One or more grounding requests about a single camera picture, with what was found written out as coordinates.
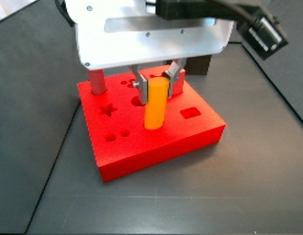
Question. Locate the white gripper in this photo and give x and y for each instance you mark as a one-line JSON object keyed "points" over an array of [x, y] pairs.
{"points": [[120, 33]]}

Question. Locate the yellow oval peg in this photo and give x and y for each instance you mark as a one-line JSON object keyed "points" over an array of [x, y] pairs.
{"points": [[156, 103]]}

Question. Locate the black curved fixture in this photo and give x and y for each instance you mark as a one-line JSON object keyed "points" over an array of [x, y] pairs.
{"points": [[197, 65]]}

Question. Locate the red rectangular peg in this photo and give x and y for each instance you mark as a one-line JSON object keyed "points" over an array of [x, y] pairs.
{"points": [[179, 83]]}

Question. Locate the red octagonal peg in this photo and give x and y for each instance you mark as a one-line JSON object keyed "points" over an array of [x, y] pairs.
{"points": [[97, 82]]}

